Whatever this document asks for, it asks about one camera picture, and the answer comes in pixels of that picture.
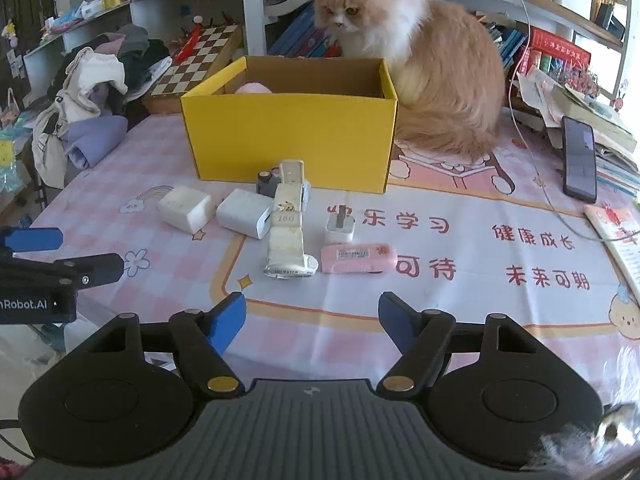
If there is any small white charger cube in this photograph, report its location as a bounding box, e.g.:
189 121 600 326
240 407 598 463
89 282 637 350
157 185 213 235

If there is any dark clothes pile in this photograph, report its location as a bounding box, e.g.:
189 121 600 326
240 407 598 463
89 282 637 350
47 24 173 103

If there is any pink checked tablecloth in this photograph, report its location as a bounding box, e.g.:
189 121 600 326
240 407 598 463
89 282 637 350
20 110 640 411

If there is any black smartphone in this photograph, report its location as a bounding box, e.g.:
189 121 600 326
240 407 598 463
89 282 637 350
561 116 598 204

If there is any orange and white cat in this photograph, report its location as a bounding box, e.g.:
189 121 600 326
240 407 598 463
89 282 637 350
314 0 506 163

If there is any yellow cardboard box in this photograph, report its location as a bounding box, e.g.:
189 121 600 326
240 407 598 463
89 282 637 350
180 56 399 195

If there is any white plug adapter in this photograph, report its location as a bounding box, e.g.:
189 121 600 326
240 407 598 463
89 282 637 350
324 212 357 247

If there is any row of blue books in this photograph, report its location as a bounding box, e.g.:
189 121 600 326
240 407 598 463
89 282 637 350
267 2 343 58

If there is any dark grey small adapter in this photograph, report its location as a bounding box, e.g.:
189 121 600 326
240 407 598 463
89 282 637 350
256 169 282 198

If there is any pile of clothes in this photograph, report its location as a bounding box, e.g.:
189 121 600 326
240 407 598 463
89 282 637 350
31 47 130 188

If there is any pink and white booklet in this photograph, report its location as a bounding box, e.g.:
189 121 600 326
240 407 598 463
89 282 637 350
584 203 640 306

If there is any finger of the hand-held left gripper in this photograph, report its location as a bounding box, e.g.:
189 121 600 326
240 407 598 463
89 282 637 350
0 253 125 292
0 227 64 254

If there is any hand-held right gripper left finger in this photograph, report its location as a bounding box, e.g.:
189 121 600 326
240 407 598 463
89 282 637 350
75 291 247 395

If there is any white cable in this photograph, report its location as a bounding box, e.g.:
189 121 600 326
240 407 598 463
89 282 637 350
500 0 640 246

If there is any wooden chessboard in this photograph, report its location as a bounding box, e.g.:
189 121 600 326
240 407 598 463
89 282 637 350
142 22 246 115

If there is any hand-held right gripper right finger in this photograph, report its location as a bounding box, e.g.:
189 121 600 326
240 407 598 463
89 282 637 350
376 291 551 394

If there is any pink rectangular case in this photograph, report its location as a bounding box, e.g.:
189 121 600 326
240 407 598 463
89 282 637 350
320 242 398 276

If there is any white shelf unit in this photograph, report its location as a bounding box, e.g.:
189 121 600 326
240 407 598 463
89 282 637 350
22 0 633 91

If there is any row of red books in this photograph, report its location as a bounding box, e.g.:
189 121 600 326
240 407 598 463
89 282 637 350
515 27 591 76

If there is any stack of papers and books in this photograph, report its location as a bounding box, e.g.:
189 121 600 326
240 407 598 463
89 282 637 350
515 67 640 201

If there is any lavender garment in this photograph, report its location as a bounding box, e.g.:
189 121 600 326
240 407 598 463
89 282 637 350
65 115 129 171

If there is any large white charger cube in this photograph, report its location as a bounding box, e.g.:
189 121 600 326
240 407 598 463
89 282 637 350
216 188 275 241

